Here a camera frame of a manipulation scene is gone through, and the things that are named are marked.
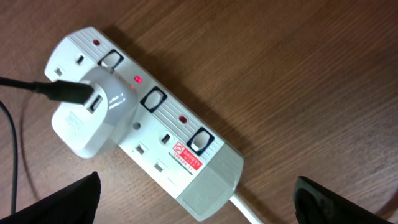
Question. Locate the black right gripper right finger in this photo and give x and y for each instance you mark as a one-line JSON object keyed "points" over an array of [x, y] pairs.
{"points": [[315, 204]]}

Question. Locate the white usb charger plug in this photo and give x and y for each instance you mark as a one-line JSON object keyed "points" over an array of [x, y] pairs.
{"points": [[105, 118]]}

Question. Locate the white power strip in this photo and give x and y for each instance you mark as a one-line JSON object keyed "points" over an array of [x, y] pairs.
{"points": [[189, 160]]}

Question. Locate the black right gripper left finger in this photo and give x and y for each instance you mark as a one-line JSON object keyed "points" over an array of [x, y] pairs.
{"points": [[75, 204]]}

